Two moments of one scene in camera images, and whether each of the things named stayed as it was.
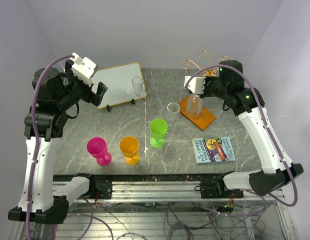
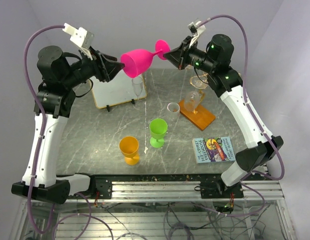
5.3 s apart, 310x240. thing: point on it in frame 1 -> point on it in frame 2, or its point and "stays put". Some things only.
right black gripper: (208, 80) -> (179, 56)
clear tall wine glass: (137, 85) stays put
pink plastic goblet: (97, 147) -> (137, 62)
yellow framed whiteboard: (117, 79) stays put
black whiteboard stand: (108, 108) stays put
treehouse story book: (213, 149) stays put
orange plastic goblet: (129, 146) stays put
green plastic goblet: (158, 128) stays put
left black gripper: (90, 96) -> (100, 61)
